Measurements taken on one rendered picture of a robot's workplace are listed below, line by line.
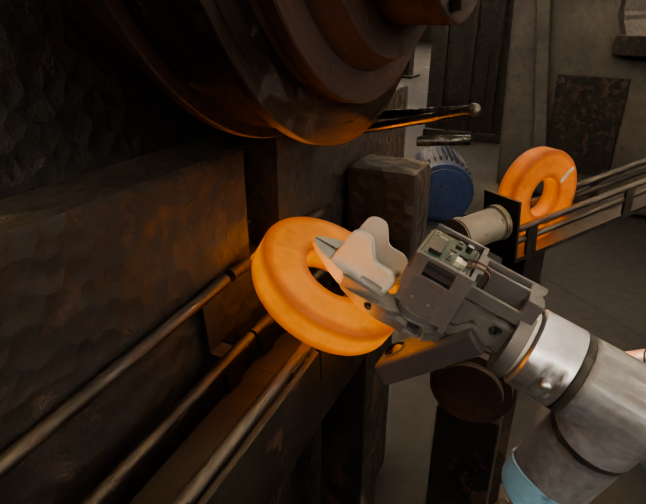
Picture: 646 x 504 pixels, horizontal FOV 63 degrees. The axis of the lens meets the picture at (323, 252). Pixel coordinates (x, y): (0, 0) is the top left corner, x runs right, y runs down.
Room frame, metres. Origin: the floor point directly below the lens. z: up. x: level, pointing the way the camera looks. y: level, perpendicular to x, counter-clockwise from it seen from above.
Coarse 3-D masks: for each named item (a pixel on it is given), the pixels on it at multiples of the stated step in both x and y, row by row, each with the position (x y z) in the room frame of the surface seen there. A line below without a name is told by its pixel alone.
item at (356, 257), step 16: (320, 240) 0.48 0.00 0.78; (352, 240) 0.44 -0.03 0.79; (368, 240) 0.43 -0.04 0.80; (320, 256) 0.46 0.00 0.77; (336, 256) 0.45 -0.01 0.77; (352, 256) 0.44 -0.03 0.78; (368, 256) 0.43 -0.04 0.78; (336, 272) 0.44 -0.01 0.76; (352, 272) 0.44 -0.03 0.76; (368, 272) 0.43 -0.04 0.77; (384, 272) 0.43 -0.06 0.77; (384, 288) 0.42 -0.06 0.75
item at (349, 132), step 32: (128, 0) 0.33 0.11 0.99; (160, 0) 0.32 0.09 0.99; (192, 0) 0.29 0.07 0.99; (224, 0) 0.31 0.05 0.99; (160, 32) 0.33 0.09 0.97; (192, 32) 0.32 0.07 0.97; (224, 32) 0.30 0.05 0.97; (256, 32) 0.33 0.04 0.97; (192, 64) 0.34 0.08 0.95; (224, 64) 0.31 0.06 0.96; (256, 64) 0.33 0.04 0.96; (224, 96) 0.37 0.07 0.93; (256, 96) 0.33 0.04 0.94; (288, 96) 0.37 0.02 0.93; (384, 96) 0.54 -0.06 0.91; (288, 128) 0.36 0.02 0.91; (320, 128) 0.41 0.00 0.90; (352, 128) 0.47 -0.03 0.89
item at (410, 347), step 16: (448, 336) 0.40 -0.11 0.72; (464, 336) 0.39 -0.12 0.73; (384, 352) 0.45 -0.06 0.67; (400, 352) 0.43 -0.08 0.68; (416, 352) 0.41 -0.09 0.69; (432, 352) 0.40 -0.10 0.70; (448, 352) 0.39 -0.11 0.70; (464, 352) 0.39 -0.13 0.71; (480, 352) 0.38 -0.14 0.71; (384, 368) 0.42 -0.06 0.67; (400, 368) 0.41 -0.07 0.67; (416, 368) 0.41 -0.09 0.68; (432, 368) 0.40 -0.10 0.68
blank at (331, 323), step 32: (288, 224) 0.49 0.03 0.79; (320, 224) 0.52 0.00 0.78; (256, 256) 0.45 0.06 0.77; (288, 256) 0.44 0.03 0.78; (256, 288) 0.42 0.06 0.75; (288, 288) 0.40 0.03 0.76; (320, 288) 0.42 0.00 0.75; (288, 320) 0.39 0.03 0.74; (320, 320) 0.39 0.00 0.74; (352, 320) 0.40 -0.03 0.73; (352, 352) 0.40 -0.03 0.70
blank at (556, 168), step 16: (528, 160) 0.81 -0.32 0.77; (544, 160) 0.82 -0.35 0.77; (560, 160) 0.83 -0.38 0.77; (512, 176) 0.81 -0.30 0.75; (528, 176) 0.80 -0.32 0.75; (544, 176) 0.82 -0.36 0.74; (560, 176) 0.84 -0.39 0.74; (576, 176) 0.86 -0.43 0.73; (512, 192) 0.79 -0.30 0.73; (528, 192) 0.80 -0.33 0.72; (544, 192) 0.86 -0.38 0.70; (560, 192) 0.84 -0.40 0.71; (528, 208) 0.81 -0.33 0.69; (544, 208) 0.84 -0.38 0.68; (560, 208) 0.85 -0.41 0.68; (544, 224) 0.83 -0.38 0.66
